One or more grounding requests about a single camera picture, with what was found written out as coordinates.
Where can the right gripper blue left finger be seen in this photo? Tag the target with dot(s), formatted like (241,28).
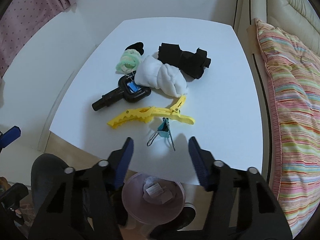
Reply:
(124,158)

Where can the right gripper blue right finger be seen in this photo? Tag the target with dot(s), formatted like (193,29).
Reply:
(200,160)

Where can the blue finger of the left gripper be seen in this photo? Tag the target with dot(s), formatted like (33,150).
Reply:
(9,136)

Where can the teal binder clip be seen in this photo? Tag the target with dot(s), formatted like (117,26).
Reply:
(163,131)

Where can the yellow plastic hair clip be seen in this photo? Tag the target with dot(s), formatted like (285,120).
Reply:
(147,114)

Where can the black plastic hook handle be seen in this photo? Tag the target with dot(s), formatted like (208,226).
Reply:
(119,93)

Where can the pink trash bin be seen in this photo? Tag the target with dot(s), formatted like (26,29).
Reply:
(151,200)

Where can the white bedside table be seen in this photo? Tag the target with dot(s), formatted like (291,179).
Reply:
(223,102)

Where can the blue binder clip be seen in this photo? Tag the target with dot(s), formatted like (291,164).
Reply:
(133,87)

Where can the white rolled sock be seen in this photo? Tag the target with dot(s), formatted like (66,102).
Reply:
(154,74)

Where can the black rolled sock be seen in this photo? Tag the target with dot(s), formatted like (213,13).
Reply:
(193,64)

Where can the black scrunchie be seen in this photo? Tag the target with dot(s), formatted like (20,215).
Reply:
(138,46)

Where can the striped colourful quilt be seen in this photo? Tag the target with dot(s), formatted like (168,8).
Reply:
(293,87)

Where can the pink dotted curtain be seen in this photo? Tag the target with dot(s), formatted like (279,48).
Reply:
(21,20)

